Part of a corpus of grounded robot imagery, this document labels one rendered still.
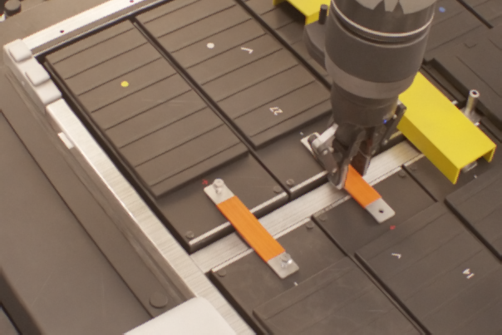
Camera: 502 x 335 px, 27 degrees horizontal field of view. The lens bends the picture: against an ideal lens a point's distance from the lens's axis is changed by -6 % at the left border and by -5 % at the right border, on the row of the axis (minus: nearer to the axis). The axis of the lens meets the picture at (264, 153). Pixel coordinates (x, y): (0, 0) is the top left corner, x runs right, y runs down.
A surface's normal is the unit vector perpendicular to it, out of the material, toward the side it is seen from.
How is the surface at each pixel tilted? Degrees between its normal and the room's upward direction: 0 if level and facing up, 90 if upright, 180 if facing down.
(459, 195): 0
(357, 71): 90
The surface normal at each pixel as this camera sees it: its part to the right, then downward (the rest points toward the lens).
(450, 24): 0.08, -0.66
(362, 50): -0.38, 0.67
